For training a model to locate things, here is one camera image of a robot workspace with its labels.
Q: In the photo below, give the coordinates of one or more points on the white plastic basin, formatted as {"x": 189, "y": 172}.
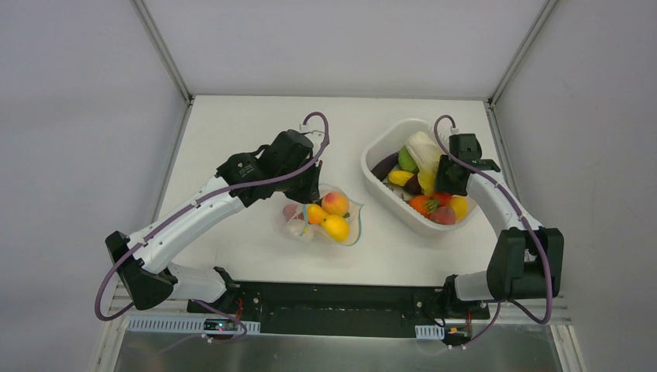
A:
{"x": 388, "y": 142}

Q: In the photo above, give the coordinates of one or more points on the dark purple plum toy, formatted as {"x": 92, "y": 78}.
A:
{"x": 413, "y": 187}

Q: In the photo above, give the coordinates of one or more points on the purple eggplant toy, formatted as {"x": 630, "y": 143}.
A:
{"x": 381, "y": 170}

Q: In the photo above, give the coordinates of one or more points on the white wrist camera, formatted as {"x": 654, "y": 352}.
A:
{"x": 453, "y": 128}
{"x": 315, "y": 132}

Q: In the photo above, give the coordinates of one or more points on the light green fruit toy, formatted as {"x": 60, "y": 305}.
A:
{"x": 406, "y": 162}

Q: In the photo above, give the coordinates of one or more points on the yellow orange mango toy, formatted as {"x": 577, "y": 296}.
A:
{"x": 315, "y": 214}

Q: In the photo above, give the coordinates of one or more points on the small orange tangerine toy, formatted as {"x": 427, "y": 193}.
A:
{"x": 424, "y": 205}

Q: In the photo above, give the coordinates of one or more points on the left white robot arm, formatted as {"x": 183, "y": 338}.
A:
{"x": 143, "y": 260}

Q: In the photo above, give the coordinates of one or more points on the red apple toy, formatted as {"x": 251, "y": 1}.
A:
{"x": 292, "y": 211}

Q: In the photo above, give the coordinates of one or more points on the yellow napa cabbage toy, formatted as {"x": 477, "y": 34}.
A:
{"x": 426, "y": 153}

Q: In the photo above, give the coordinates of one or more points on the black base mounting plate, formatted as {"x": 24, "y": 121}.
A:
{"x": 331, "y": 309}

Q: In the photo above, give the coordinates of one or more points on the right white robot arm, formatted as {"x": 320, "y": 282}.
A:
{"x": 526, "y": 262}

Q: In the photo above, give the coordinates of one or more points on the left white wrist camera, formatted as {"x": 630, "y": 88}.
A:
{"x": 315, "y": 132}

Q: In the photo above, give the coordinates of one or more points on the clear zip top bag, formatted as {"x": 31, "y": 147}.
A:
{"x": 353, "y": 217}

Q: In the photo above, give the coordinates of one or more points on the yellow corn toy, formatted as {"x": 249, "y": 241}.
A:
{"x": 400, "y": 177}

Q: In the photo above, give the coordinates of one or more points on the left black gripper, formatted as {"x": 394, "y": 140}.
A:
{"x": 308, "y": 181}

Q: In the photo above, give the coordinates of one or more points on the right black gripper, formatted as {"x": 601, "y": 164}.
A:
{"x": 451, "y": 171}

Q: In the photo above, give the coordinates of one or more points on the pink peach toy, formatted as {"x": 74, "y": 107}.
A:
{"x": 443, "y": 215}

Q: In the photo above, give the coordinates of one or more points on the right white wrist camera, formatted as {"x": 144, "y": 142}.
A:
{"x": 453, "y": 128}

